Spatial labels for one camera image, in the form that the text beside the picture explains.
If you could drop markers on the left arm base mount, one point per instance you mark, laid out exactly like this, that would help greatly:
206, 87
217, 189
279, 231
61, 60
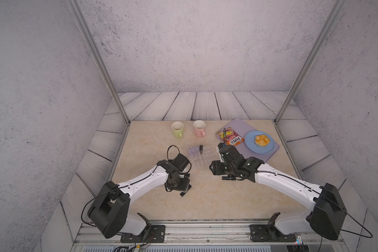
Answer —
138, 229

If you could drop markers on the black lipstick diagonal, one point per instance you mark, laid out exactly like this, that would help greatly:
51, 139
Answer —
183, 193

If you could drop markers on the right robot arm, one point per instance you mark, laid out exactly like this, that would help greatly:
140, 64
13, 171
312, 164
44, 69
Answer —
325, 210

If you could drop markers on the green mug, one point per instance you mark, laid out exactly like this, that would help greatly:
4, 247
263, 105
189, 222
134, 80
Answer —
178, 128

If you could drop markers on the clear acrylic lipstick organizer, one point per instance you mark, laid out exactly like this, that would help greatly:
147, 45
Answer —
209, 154

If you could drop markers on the bread roll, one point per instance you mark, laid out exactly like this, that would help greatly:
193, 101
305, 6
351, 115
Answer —
262, 140

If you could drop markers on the pink mug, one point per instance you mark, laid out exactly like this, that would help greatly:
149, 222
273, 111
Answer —
199, 128

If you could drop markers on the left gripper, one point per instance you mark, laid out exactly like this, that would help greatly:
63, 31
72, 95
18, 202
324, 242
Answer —
184, 187

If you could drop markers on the aluminium rail front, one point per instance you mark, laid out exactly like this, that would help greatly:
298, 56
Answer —
206, 236

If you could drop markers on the left aluminium frame post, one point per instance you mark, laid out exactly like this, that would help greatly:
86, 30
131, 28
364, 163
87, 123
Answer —
82, 24

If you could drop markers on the blue plate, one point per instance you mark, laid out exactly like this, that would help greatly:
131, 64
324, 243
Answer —
250, 143

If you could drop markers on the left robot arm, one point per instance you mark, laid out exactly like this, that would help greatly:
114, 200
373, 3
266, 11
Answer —
109, 210

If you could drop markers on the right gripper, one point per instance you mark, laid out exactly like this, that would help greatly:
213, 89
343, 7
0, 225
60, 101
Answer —
215, 169

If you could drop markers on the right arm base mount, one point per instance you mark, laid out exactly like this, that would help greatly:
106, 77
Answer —
269, 233

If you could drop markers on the aluminium frame post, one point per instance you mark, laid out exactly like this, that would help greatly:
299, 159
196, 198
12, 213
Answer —
309, 61
82, 24

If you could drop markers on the candy bag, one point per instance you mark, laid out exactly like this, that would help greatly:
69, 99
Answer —
229, 136

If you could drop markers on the right aluminium frame post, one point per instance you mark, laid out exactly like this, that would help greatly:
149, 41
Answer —
309, 61

